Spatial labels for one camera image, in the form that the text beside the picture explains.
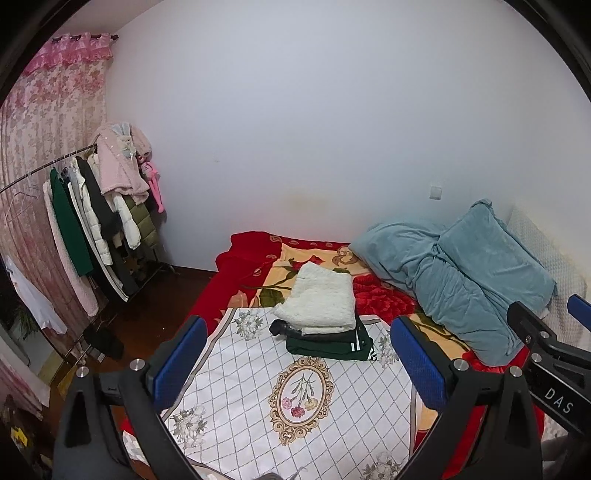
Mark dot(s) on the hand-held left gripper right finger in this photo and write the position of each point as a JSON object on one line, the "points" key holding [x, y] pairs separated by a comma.
{"points": [[418, 369]]}

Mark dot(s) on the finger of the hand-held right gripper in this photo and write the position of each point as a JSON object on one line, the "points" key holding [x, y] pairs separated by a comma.
{"points": [[581, 307], [526, 323]]}

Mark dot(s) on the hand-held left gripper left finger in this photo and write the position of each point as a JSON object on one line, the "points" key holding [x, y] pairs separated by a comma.
{"points": [[180, 364]]}

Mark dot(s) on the white fluffy garment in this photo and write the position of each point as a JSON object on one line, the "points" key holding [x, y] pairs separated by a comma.
{"points": [[318, 295]]}

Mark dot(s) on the metal clothes rack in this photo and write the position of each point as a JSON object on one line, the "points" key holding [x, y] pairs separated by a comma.
{"points": [[46, 163]]}

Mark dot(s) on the white textured pillow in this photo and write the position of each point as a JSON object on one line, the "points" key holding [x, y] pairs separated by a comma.
{"points": [[554, 258]]}

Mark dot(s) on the white checkered floral sheet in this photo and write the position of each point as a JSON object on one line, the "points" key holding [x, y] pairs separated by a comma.
{"points": [[240, 369]]}

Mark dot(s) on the blue quilt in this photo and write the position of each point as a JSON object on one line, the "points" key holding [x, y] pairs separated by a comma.
{"points": [[461, 286]]}

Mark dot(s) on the dark cloth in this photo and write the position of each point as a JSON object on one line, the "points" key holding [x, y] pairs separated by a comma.
{"points": [[104, 344]]}

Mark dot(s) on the red floral blanket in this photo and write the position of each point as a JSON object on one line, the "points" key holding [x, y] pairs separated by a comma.
{"points": [[221, 286]]}

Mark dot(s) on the green garment with white stripes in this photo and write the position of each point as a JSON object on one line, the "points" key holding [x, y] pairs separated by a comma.
{"points": [[323, 351]]}

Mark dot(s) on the black garment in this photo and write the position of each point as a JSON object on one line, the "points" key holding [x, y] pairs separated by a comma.
{"points": [[286, 328]]}

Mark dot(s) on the olive puffer jacket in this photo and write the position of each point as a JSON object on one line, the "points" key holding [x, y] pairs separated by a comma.
{"points": [[143, 221]]}

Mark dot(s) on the white hanging shirt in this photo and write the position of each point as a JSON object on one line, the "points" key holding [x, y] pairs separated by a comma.
{"points": [[32, 300]]}

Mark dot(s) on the white puffer jacket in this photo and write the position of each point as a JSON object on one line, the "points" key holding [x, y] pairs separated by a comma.
{"points": [[94, 221]]}

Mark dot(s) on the black hanging coat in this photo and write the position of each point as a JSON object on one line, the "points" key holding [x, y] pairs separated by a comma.
{"points": [[104, 207]]}

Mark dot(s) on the pink plush toy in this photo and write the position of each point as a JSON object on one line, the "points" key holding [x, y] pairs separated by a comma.
{"points": [[157, 189]]}

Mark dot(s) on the green hanging coat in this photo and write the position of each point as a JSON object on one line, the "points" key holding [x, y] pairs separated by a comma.
{"points": [[69, 221]]}

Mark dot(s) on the pink fluffy coat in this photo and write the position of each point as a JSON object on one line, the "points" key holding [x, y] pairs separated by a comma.
{"points": [[115, 170]]}

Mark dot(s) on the pink floral curtain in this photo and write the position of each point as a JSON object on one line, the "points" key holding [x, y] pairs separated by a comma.
{"points": [[41, 115]]}

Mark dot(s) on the white wall socket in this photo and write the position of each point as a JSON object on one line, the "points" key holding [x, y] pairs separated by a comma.
{"points": [[436, 192]]}

